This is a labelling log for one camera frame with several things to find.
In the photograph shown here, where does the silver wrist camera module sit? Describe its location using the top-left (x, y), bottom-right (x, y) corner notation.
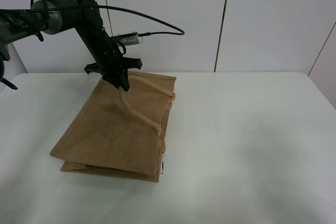
top-left (110, 32), bottom-right (143, 47)

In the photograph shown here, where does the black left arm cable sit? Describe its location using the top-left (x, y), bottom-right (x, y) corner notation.
top-left (30, 0), bottom-right (186, 37)

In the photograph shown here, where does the brown linen tote bag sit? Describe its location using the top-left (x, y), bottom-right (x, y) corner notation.
top-left (50, 72), bottom-right (176, 182)

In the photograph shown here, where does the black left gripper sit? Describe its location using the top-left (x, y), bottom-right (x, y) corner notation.
top-left (84, 35), bottom-right (142, 91)

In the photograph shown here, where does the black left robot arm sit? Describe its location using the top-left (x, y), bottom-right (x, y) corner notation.
top-left (1, 0), bottom-right (142, 91)

